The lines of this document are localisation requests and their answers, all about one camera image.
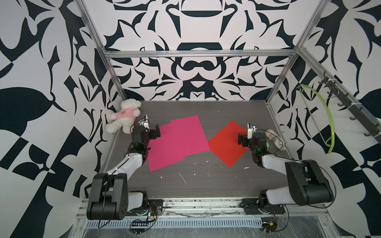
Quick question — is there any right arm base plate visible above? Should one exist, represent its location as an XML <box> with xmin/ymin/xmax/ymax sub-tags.
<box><xmin>239</xmin><ymin>198</ymin><xmax>286</xmax><ymax>215</ymax></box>

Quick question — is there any white grey sneaker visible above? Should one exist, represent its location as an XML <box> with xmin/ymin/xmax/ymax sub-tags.
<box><xmin>265</xmin><ymin>130</ymin><xmax>287</xmax><ymax>151</ymax></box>

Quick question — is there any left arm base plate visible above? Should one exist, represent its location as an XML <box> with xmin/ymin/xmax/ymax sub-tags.
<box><xmin>126</xmin><ymin>199</ymin><xmax>164</xmax><ymax>216</ymax></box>

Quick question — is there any left black connector board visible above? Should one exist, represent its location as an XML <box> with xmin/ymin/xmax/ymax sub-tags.
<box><xmin>129</xmin><ymin>219</ymin><xmax>155</xmax><ymax>235</ymax></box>

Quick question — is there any black wall hook rack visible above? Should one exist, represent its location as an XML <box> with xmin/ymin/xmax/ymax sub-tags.
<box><xmin>319</xmin><ymin>70</ymin><xmax>381</xmax><ymax>144</ymax></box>

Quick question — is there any magenta paper sheet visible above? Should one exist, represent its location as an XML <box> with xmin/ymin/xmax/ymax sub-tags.
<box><xmin>148</xmin><ymin>124</ymin><xmax>184</xmax><ymax>172</ymax></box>
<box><xmin>170</xmin><ymin>116</ymin><xmax>210</xmax><ymax>156</ymax></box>

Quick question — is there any right black connector board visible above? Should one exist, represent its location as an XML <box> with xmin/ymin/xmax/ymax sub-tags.
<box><xmin>262</xmin><ymin>218</ymin><xmax>277</xmax><ymax>234</ymax></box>

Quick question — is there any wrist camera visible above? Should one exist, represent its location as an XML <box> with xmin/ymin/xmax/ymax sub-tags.
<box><xmin>137</xmin><ymin>115</ymin><xmax>149</xmax><ymax>130</ymax></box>
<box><xmin>247</xmin><ymin>123</ymin><xmax>257</xmax><ymax>139</ymax></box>

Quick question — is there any white teddy bear pink shirt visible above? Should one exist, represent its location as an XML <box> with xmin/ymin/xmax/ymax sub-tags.
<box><xmin>105</xmin><ymin>99</ymin><xmax>141</xmax><ymax>134</ymax></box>

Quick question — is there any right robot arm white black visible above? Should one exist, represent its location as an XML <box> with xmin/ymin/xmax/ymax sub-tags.
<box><xmin>238</xmin><ymin>132</ymin><xmax>335</xmax><ymax>214</ymax></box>

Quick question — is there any black connector board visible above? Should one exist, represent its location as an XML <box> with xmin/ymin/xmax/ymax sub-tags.
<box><xmin>262</xmin><ymin>218</ymin><xmax>277</xmax><ymax>234</ymax></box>
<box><xmin>129</xmin><ymin>219</ymin><xmax>155</xmax><ymax>235</ymax></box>

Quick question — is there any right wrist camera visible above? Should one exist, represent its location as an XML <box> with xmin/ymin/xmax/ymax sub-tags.
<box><xmin>247</xmin><ymin>123</ymin><xmax>257</xmax><ymax>139</ymax></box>

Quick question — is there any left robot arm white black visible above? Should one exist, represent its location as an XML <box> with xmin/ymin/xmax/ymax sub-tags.
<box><xmin>86</xmin><ymin>125</ymin><xmax>161</xmax><ymax>221</ymax></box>

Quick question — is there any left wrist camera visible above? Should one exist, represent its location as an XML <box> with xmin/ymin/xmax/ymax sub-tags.
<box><xmin>137</xmin><ymin>115</ymin><xmax>149</xmax><ymax>130</ymax></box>

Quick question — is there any red square paper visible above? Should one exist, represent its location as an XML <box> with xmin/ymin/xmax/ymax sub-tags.
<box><xmin>208</xmin><ymin>121</ymin><xmax>248</xmax><ymax>168</ymax></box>

